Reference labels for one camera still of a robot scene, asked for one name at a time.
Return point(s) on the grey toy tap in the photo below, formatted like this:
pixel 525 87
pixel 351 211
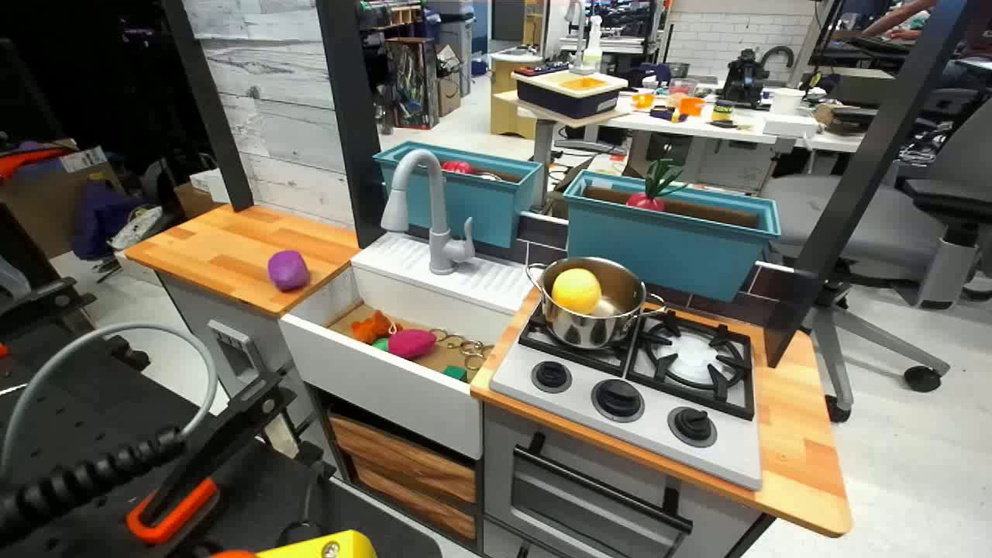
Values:
pixel 437 217

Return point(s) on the black burner grate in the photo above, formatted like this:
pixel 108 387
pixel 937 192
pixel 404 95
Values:
pixel 530 340
pixel 688 357

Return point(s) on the yellow toy lemon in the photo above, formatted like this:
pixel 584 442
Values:
pixel 575 288

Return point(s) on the teal planter box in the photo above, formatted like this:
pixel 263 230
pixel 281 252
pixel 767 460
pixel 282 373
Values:
pixel 660 249
pixel 469 204

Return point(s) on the green toy food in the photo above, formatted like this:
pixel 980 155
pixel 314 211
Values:
pixel 456 373

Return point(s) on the pink toy food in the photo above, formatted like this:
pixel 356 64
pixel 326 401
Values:
pixel 410 343

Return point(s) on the black stove knob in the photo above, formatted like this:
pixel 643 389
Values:
pixel 619 397
pixel 692 426
pixel 548 376

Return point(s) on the steel cooking pot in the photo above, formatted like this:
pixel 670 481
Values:
pixel 607 313

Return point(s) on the red toy vegetable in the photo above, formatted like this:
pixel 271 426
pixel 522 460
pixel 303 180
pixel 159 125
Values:
pixel 456 166

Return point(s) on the small green toy piece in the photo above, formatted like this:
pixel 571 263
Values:
pixel 381 343

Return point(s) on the orange toy food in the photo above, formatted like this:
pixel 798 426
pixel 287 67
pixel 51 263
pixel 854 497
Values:
pixel 371 329

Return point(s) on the white toy sink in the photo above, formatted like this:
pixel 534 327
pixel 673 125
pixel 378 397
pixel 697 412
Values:
pixel 384 387

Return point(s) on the grey toy stove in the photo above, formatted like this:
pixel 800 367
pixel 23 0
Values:
pixel 578 420

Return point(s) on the red radish toy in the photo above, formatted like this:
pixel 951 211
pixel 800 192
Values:
pixel 653 190

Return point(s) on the black and yellow tray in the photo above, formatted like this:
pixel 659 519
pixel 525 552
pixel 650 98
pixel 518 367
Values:
pixel 571 95

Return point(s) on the purple toy ball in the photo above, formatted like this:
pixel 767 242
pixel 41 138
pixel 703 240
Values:
pixel 287 272

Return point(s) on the wooden crate drawer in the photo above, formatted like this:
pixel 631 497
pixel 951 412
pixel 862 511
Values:
pixel 407 476

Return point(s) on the grey oven door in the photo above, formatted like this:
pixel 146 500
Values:
pixel 558 515

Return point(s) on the white spray bottle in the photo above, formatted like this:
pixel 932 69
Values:
pixel 593 47

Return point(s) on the grey cabinet latch plate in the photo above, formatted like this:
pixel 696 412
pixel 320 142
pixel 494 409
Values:
pixel 236 355

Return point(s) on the white background table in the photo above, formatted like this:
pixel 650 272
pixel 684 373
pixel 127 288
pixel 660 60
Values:
pixel 722 125

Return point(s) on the wooden countertop beside sink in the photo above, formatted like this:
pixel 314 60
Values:
pixel 222 252

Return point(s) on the grey wood back panel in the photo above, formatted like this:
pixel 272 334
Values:
pixel 272 104

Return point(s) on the grey cabinet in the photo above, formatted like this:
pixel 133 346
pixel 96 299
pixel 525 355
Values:
pixel 189 311

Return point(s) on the yellow tool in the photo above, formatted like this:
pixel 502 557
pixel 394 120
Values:
pixel 320 547

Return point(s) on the black machine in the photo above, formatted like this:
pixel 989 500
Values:
pixel 748 80

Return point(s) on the wooden countertop around stove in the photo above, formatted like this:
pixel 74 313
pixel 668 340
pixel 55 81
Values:
pixel 795 436

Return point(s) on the grey office chair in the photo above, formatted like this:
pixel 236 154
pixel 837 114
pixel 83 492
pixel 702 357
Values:
pixel 886 222

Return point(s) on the cardboard box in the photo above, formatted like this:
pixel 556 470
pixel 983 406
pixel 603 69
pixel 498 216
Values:
pixel 41 204

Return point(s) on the black frame post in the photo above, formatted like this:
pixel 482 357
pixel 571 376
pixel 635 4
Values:
pixel 353 114
pixel 879 143
pixel 205 104

